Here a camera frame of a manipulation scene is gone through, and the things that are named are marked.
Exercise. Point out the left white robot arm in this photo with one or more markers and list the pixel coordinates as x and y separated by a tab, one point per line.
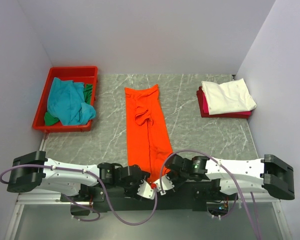
36	171

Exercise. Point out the blue t shirt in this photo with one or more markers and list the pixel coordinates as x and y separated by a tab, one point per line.
70	102

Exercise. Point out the aluminium rail frame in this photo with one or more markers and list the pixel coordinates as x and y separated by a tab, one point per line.
42	217

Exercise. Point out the green t shirt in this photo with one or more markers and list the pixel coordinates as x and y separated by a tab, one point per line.
88	92

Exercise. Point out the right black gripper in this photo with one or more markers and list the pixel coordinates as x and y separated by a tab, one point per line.
175	184

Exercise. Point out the orange t shirt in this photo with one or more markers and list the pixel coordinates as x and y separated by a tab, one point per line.
148	143

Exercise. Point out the folded white t shirt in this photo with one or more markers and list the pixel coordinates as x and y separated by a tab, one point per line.
228	97

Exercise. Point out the folded red t shirt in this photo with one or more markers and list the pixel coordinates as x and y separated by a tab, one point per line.
204	112

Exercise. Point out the red plastic bin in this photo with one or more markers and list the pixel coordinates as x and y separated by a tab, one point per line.
83	74

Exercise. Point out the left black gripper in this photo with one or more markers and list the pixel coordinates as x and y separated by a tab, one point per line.
133	192

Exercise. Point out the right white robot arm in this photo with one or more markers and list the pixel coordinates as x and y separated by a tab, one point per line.
269	174

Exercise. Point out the black mounting base bar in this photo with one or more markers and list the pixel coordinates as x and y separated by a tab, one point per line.
189	196

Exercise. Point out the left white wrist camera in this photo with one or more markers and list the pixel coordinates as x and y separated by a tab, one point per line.
147	191

